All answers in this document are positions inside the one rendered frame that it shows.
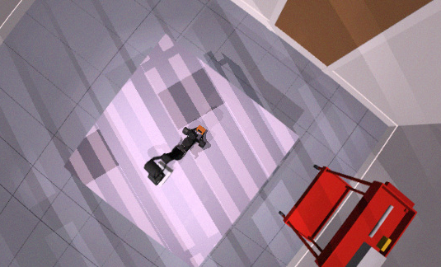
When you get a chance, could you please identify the orange block with dark square face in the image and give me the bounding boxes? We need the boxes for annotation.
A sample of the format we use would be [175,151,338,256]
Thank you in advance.
[196,125,206,135]

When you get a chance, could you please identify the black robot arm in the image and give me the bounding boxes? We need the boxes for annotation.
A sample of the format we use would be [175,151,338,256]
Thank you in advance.
[143,130,198,186]

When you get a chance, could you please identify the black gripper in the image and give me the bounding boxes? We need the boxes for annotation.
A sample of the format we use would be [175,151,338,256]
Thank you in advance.
[182,127,206,148]

